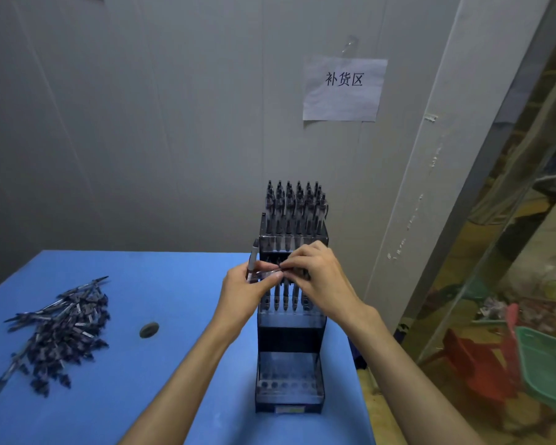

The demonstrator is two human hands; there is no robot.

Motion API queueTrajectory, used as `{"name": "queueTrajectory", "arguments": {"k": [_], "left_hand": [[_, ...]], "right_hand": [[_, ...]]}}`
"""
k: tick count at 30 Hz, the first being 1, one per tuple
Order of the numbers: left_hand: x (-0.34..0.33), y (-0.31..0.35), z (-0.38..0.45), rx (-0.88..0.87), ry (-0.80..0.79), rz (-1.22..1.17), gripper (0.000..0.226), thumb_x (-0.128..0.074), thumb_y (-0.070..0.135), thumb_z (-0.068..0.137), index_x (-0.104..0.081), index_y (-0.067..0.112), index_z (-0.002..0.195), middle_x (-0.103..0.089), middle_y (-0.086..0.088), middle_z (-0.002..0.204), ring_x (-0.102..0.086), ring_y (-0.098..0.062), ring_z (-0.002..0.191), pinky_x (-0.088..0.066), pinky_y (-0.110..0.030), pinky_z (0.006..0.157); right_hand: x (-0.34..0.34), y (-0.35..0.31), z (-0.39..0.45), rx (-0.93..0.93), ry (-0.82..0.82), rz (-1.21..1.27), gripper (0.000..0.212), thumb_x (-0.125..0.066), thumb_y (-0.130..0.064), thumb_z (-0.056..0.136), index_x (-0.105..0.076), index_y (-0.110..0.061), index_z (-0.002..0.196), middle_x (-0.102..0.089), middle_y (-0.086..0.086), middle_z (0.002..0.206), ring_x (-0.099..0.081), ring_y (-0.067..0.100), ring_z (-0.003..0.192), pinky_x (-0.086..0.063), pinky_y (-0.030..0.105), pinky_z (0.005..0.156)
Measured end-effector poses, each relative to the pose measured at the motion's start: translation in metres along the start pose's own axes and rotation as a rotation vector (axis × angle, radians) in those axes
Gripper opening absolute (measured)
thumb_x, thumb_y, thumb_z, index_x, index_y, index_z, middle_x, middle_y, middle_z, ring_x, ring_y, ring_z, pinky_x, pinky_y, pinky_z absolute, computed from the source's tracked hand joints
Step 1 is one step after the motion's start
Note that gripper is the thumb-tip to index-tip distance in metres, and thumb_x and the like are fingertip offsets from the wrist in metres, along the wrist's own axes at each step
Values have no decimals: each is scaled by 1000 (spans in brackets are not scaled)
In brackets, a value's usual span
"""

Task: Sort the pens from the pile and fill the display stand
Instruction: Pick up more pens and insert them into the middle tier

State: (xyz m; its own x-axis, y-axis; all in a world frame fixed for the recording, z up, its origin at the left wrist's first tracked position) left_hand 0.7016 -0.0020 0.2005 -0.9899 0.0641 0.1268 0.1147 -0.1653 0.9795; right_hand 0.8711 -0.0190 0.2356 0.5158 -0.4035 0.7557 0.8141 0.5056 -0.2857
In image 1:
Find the person's right hand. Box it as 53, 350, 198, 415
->
280, 240, 382, 337

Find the person's left hand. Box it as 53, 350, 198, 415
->
211, 260, 284, 344

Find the black tiered pen display stand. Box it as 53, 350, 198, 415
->
253, 213, 330, 415

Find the white paper wall sign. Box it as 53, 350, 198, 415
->
302, 55, 389, 124

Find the dark blue cloth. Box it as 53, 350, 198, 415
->
351, 337, 369, 371

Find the red plastic stool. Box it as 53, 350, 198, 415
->
444, 303, 523, 405

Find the blue table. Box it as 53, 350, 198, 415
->
0, 250, 377, 445

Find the person's left forearm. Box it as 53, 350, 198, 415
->
119, 319, 247, 445

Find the pile of grey pens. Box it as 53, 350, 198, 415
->
0, 275, 112, 400

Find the person's right forearm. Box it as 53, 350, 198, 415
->
347, 309, 485, 445

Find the cluster of grey pens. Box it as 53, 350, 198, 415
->
258, 180, 330, 316

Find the green plastic basket chair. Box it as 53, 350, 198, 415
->
514, 326, 556, 415

